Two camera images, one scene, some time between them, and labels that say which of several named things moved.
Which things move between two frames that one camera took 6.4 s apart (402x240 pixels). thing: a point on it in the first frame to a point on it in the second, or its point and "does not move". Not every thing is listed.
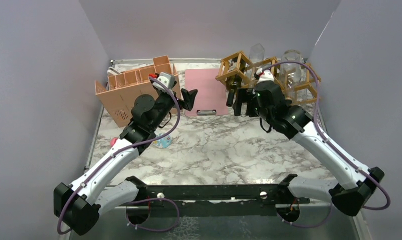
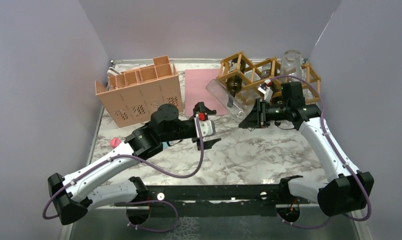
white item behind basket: [112, 71] does not move
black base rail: [215, 200] does not move
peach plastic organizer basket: [117, 91] does not move
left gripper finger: [189, 97] to [201, 107]
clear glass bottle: [256, 57] to [239, 104]
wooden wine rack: [298, 83] does not move
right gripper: [245, 95] to [258, 117]
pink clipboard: [211, 99] does not move
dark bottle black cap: [232, 84] does not move
